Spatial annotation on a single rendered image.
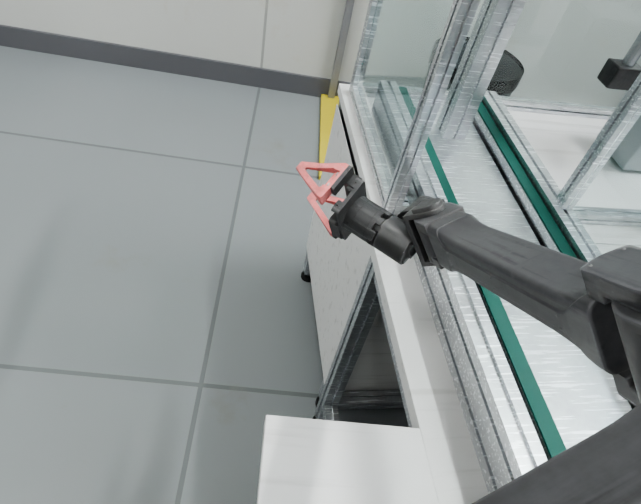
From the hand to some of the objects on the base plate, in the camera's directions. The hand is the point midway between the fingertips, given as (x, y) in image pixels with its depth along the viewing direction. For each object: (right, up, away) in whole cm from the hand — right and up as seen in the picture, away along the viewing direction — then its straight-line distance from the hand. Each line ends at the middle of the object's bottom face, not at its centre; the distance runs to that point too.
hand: (308, 183), depth 79 cm
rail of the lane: (+28, -43, -4) cm, 52 cm away
